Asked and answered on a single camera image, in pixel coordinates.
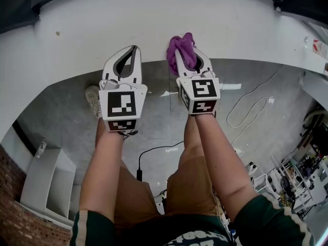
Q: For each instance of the person's right leg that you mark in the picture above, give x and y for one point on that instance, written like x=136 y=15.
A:
x=191 y=142

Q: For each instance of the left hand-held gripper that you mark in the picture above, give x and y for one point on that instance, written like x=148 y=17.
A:
x=120 y=104

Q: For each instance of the person's left forearm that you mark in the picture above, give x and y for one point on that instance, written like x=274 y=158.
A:
x=102 y=175

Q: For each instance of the person's right forearm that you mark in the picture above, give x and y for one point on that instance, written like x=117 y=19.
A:
x=223 y=163

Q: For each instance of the tan shorts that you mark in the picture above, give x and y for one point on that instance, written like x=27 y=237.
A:
x=143 y=201

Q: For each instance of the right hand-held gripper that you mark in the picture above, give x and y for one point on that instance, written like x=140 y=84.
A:
x=202 y=91

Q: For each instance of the white cabinet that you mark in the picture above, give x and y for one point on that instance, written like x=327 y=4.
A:
x=317 y=86

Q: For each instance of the white sneaker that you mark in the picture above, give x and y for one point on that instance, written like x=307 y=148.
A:
x=92 y=100

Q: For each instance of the green sweatshirt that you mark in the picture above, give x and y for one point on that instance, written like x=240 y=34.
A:
x=179 y=234

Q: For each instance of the purple cloth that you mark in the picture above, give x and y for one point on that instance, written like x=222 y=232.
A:
x=182 y=47

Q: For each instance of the white shelf unit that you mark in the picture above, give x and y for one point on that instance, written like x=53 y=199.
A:
x=38 y=183

